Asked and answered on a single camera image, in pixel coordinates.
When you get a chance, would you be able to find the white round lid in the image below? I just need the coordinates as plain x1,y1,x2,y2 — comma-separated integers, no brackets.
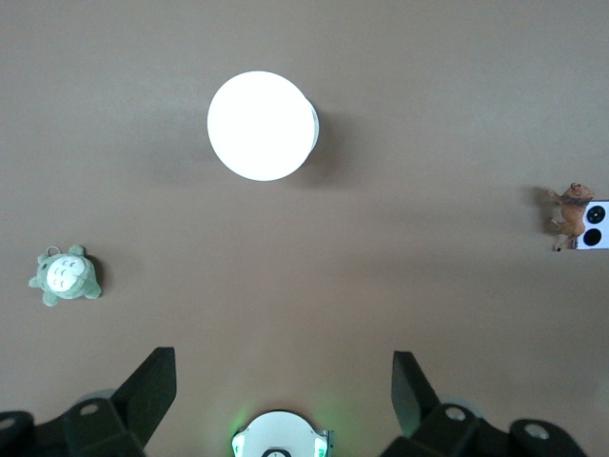
206,70,318,183

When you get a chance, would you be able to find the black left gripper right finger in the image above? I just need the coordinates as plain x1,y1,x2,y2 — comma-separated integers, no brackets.
380,350,589,457

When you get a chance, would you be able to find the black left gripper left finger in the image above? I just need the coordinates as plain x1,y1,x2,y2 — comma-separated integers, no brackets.
0,346,178,457

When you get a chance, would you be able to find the brown lion statue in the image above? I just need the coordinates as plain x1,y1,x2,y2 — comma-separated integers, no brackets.
545,182,597,252

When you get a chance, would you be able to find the white round box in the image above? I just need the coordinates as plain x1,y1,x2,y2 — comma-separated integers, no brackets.
306,98,322,158

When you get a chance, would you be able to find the grey green totoro plush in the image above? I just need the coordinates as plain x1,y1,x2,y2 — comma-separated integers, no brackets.
27,244,105,308

